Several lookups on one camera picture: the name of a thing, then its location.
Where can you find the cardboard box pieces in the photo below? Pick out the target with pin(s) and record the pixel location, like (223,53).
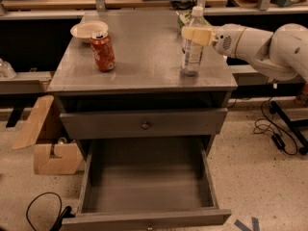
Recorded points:
(54,153)

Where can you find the black stand leg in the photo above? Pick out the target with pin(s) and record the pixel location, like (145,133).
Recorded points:
(294,126)

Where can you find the open middle drawer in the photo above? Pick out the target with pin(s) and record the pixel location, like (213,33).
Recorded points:
(146,184)

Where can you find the white bowl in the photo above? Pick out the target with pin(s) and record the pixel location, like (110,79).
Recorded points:
(83,30)

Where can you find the green chip bag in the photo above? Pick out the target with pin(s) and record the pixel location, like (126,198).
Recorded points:
(184,18)

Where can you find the round brass drawer knob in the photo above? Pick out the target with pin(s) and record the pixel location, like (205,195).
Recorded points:
(145,125)

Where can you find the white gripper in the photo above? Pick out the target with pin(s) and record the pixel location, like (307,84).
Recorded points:
(226,41)

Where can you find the closed top drawer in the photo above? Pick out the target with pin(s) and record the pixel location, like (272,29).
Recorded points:
(127,124)

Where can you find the clear plastic water bottle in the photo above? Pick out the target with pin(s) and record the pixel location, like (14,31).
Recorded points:
(191,50)

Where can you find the clear plastic container left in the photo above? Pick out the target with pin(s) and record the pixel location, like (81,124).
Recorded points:
(6,70)

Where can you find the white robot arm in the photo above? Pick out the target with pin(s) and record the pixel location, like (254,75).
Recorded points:
(279,55)

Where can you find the orange soda can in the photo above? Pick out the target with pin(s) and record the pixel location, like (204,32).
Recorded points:
(103,52)

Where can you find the grey drawer cabinet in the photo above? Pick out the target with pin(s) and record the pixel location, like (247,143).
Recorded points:
(147,74)

